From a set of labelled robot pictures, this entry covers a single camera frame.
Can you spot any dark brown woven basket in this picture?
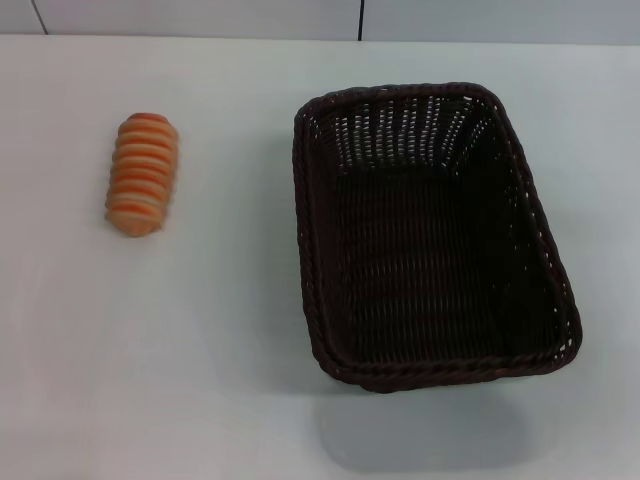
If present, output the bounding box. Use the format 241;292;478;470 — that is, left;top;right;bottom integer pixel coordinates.
291;80;585;395

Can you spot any orange striped bread roll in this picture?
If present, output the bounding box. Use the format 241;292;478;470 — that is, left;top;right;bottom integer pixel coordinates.
103;112;180;237

